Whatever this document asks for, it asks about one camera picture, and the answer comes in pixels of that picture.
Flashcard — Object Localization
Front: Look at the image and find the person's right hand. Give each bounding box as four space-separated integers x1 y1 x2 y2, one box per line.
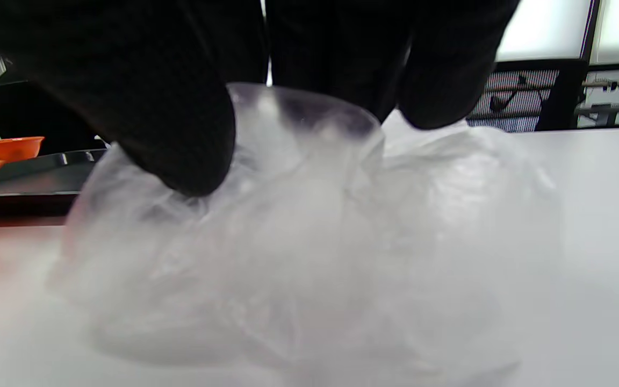
0 0 520 197

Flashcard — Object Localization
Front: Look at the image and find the orange bowl holding brown meat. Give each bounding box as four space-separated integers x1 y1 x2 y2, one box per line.
0 137 45 162

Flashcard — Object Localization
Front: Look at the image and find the orange bowl of pink food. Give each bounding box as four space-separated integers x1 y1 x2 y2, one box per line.
46 82 563 377

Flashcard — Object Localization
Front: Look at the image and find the black plastic tray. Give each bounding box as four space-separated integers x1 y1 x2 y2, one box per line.
0 149 109 226

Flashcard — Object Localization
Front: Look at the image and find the black mesh office chair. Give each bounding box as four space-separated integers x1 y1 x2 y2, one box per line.
465 58 589 133

